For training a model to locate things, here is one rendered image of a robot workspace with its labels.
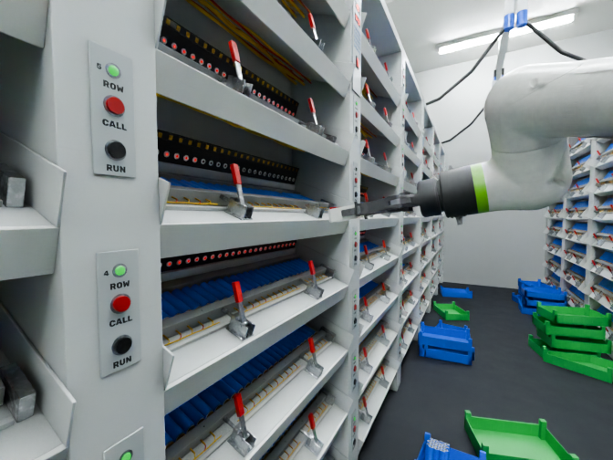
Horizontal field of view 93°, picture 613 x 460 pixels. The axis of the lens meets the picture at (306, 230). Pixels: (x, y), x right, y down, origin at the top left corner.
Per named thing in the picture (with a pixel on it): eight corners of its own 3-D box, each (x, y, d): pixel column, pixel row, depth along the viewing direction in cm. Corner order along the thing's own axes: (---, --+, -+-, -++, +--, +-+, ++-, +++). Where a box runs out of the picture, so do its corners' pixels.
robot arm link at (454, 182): (469, 164, 59) (469, 156, 51) (479, 222, 59) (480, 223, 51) (437, 172, 62) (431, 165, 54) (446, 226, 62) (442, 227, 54)
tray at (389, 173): (396, 186, 148) (407, 160, 145) (355, 171, 95) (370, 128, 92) (360, 174, 157) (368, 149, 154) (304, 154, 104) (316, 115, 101)
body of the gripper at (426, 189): (441, 214, 54) (391, 222, 59) (445, 214, 62) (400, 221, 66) (435, 174, 54) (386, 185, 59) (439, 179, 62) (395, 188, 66)
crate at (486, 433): (543, 437, 120) (544, 418, 120) (578, 481, 101) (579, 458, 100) (463, 427, 126) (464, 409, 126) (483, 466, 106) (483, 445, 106)
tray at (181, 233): (344, 233, 88) (355, 203, 85) (152, 260, 35) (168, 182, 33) (290, 210, 96) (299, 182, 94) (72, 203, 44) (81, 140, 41)
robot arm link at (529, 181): (583, 216, 46) (560, 186, 55) (584, 141, 41) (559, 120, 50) (481, 229, 53) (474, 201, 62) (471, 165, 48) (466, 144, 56)
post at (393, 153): (400, 382, 160) (405, 53, 152) (397, 391, 152) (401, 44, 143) (365, 372, 170) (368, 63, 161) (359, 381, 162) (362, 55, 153)
